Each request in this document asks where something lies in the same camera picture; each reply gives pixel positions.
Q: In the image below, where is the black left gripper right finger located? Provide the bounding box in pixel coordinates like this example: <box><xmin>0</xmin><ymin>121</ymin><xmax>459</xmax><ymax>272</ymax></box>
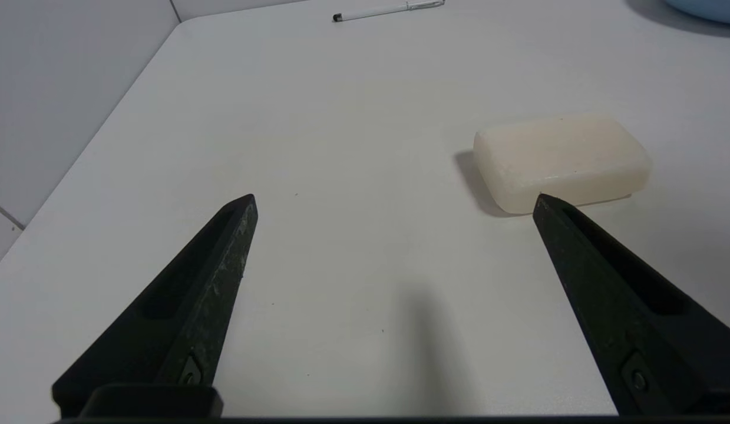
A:
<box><xmin>531</xmin><ymin>193</ymin><xmax>730</xmax><ymax>418</ymax></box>

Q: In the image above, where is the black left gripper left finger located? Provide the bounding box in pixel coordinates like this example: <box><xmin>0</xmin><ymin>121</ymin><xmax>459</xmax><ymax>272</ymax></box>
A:
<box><xmin>51</xmin><ymin>194</ymin><xmax>259</xmax><ymax>419</ymax></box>

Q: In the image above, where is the white soap bar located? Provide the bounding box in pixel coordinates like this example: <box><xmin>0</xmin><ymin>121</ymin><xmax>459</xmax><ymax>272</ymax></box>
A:
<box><xmin>473</xmin><ymin>114</ymin><xmax>653</xmax><ymax>215</ymax></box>

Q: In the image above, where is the blue plastic plate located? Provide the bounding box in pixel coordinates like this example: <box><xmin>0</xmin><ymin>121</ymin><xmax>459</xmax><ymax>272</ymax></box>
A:
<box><xmin>662</xmin><ymin>0</ymin><xmax>730</xmax><ymax>27</ymax></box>

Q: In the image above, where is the white ballpoint pen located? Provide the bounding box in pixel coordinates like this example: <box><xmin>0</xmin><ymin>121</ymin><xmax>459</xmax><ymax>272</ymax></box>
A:
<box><xmin>332</xmin><ymin>0</ymin><xmax>446</xmax><ymax>23</ymax></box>

